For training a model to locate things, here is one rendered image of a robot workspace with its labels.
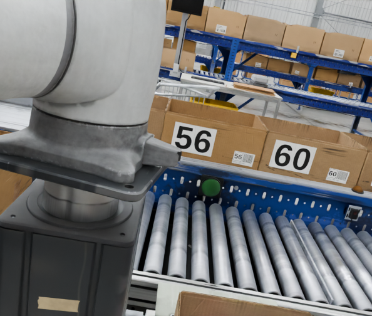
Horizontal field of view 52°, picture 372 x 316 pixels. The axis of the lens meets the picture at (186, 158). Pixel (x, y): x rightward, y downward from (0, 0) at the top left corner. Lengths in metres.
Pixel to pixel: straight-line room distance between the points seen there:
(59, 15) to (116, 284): 0.34
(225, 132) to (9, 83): 1.13
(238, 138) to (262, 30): 4.61
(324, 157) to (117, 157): 1.17
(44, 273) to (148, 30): 0.34
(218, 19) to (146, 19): 5.47
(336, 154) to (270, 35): 4.57
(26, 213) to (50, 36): 0.26
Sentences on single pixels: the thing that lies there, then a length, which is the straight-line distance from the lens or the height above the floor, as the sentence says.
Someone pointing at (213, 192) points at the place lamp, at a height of 0.80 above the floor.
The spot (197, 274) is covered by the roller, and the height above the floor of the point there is 0.75.
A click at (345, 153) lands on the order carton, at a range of 1.57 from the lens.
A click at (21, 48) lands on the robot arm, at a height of 1.30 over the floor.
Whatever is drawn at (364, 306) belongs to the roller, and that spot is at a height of 0.75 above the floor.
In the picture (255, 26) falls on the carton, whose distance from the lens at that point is 5.98.
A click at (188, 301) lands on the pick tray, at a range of 0.83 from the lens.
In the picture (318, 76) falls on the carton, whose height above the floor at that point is 0.87.
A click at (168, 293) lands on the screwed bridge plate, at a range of 0.96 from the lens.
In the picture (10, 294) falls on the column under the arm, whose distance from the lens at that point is 0.59.
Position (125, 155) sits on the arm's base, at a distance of 0.48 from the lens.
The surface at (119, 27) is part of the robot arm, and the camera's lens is 0.44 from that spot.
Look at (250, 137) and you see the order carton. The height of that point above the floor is 1.01.
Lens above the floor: 1.34
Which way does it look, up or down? 18 degrees down
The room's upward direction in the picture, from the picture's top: 11 degrees clockwise
